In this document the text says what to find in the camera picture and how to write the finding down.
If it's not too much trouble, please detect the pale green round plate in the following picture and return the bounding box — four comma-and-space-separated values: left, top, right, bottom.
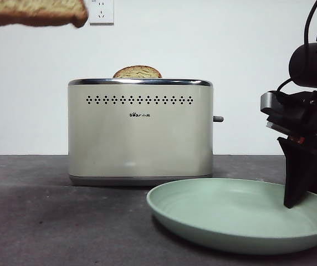
146, 178, 317, 255

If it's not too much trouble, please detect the cream two-slot toaster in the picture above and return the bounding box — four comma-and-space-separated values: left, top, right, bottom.
67, 78, 214, 187

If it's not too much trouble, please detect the small round-topped toast slice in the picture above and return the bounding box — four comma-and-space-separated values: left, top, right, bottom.
113, 65, 163, 79

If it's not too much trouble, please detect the large square toast slice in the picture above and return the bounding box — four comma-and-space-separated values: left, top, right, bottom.
0, 0, 89, 29

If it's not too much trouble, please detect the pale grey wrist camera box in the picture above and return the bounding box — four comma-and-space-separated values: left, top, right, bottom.
260, 90, 289, 136

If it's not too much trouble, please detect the black cable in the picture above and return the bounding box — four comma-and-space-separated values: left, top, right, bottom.
303, 0, 317, 56

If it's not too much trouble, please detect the white wall socket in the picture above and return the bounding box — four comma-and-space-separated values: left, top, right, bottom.
88, 0, 115, 26

